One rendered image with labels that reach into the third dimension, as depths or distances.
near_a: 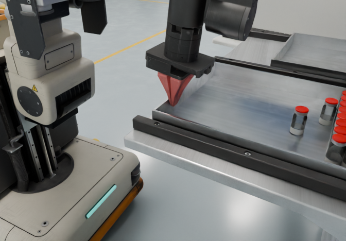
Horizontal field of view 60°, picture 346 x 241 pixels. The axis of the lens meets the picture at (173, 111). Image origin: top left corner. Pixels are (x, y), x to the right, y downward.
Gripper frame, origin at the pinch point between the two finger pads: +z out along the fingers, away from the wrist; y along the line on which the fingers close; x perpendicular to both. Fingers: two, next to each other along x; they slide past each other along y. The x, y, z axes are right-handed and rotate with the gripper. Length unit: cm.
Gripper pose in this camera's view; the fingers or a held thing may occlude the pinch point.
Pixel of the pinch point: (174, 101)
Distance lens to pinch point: 55.4
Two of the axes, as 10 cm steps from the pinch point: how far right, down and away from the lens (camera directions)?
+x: 5.0, -4.4, 7.4
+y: 8.6, 3.7, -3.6
